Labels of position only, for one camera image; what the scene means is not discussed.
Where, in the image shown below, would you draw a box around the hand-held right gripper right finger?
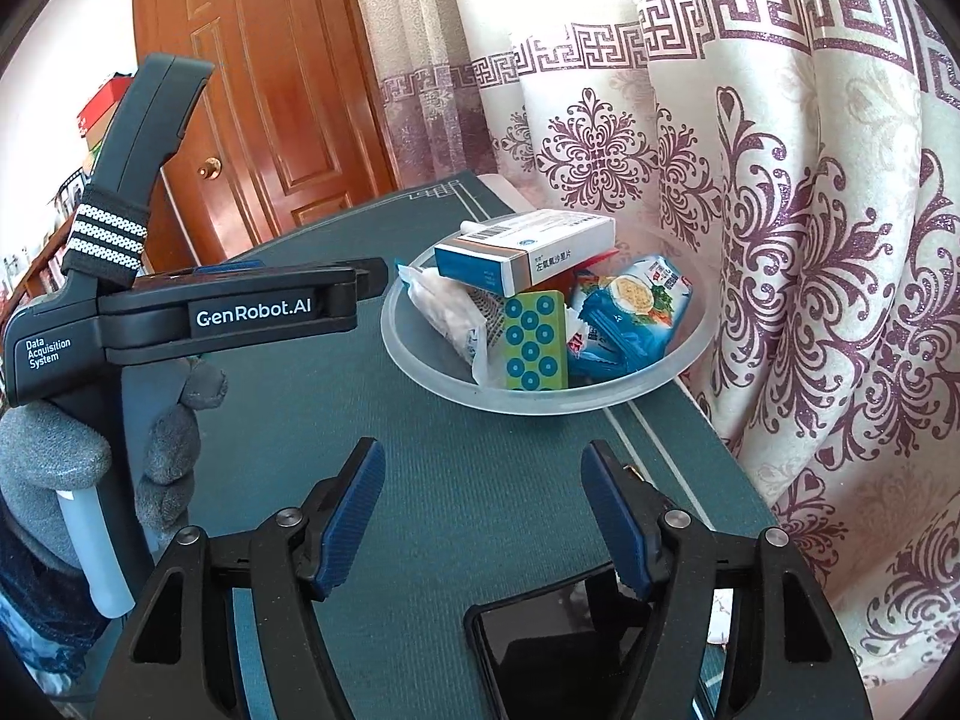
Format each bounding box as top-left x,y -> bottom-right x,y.
581,441 -> 875,720

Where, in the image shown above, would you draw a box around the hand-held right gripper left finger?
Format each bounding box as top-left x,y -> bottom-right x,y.
94,436 -> 387,720

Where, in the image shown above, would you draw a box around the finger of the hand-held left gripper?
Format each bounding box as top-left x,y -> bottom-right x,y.
191,256 -> 389,299

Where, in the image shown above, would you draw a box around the white snack packet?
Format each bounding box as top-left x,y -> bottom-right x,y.
397,262 -> 505,387

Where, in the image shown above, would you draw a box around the white medicine box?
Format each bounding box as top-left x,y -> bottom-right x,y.
433,211 -> 617,298

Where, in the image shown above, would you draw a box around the clear plastic bowl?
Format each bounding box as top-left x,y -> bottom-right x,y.
381,217 -> 717,415

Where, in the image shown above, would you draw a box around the green dotted block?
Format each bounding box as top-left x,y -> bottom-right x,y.
501,289 -> 569,392

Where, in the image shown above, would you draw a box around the blue cracker packet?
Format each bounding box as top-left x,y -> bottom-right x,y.
564,255 -> 691,380

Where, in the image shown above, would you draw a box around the person's left hand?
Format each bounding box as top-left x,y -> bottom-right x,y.
0,358 -> 230,577

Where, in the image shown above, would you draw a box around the teal table mat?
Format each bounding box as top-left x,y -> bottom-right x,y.
120,171 -> 781,720

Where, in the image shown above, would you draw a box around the wooden bookshelf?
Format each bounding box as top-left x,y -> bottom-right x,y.
0,187 -> 98,316

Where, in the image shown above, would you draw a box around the black smartphone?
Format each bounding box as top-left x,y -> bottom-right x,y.
463,566 -> 665,720

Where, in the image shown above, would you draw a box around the brown wooden door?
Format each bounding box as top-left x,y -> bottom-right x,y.
133,0 -> 398,271

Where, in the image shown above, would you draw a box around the red box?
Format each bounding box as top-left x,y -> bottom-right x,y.
75,73 -> 137,143

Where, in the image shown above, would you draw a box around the blue denim pants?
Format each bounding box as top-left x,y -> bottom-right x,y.
0,502 -> 113,691

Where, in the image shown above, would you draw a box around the patterned white purple curtain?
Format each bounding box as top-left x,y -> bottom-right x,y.
345,0 -> 960,720

